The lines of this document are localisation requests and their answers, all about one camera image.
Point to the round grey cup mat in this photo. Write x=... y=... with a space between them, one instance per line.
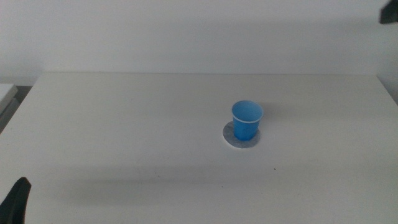
x=228 y=137

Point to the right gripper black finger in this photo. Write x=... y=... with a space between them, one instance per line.
x=390 y=14

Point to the blue plastic cup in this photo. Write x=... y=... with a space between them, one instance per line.
x=246 y=124

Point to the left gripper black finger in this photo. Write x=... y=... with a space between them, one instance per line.
x=14 y=205

